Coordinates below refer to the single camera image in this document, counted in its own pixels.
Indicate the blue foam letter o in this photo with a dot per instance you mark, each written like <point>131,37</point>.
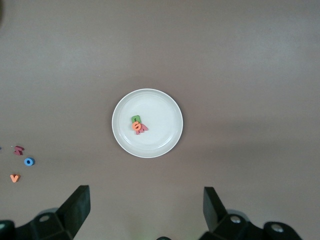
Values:
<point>25,162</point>

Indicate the orange foam letter v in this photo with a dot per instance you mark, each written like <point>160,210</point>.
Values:
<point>14,180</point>

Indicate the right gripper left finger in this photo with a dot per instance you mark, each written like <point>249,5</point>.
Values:
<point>65,220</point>

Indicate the pink foam letter w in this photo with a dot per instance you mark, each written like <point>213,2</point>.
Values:
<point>143,130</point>

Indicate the brown table cover sheet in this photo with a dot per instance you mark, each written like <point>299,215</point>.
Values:
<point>225,75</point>

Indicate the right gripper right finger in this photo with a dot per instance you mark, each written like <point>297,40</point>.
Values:
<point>220,225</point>

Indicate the maroon foam letter z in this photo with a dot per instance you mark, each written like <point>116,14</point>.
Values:
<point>19,150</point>

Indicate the beige plate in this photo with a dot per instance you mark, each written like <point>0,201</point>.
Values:
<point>160,110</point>

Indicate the green foam letter n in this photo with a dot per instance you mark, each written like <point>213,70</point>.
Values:
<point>133,118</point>

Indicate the orange curly foam letter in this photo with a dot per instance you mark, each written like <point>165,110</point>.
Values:
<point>133,127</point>

